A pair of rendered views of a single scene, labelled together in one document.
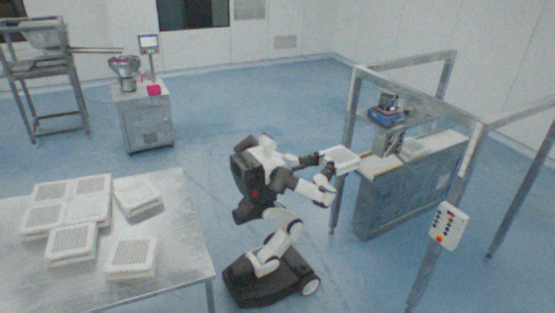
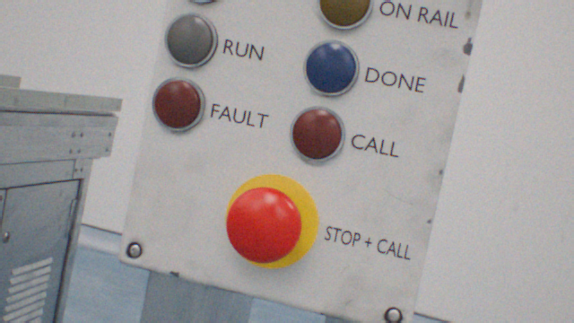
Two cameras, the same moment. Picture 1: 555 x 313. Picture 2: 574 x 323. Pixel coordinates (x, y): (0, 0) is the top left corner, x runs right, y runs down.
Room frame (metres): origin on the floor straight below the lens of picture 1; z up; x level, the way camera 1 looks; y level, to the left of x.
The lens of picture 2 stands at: (1.23, -0.69, 0.95)
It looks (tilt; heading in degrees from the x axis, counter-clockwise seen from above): 5 degrees down; 313
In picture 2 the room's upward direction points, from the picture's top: 12 degrees clockwise
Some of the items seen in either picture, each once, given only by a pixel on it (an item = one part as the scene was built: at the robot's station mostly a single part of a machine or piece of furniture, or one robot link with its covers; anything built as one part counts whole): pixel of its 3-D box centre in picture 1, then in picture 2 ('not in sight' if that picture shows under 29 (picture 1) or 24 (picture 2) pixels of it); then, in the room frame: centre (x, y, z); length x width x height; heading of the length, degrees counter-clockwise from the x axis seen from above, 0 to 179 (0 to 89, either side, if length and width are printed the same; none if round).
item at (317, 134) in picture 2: not in sight; (317, 134); (1.52, -1.03, 0.94); 0.03 x 0.01 x 0.03; 32
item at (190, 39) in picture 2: not in sight; (189, 39); (1.59, -0.99, 0.97); 0.03 x 0.01 x 0.03; 32
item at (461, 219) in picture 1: (448, 226); (313, 72); (1.55, -1.05, 0.97); 0.17 x 0.06 x 0.26; 32
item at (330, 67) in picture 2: not in sight; (330, 67); (1.52, -1.03, 0.97); 0.03 x 0.01 x 0.03; 32
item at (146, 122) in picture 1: (144, 117); not in sight; (3.99, 1.73, 0.38); 0.63 x 0.57 x 0.76; 118
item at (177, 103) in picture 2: not in sight; (177, 104); (1.59, -0.99, 0.94); 0.03 x 0.01 x 0.03; 32
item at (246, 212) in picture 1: (254, 207); not in sight; (1.79, 0.14, 0.85); 0.28 x 0.13 x 0.18; 123
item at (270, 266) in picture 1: (262, 260); not in sight; (1.83, 0.08, 0.28); 0.21 x 0.20 x 0.13; 123
